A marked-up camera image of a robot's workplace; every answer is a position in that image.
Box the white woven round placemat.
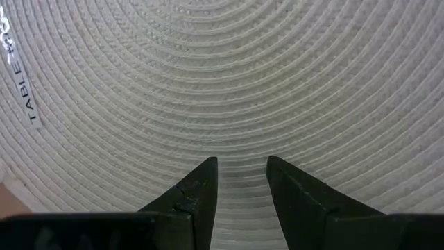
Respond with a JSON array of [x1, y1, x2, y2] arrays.
[[0, 0, 444, 250]]

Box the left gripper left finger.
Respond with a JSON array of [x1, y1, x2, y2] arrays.
[[138, 156, 219, 250]]

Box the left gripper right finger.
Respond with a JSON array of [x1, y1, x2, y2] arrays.
[[266, 156, 391, 250]]

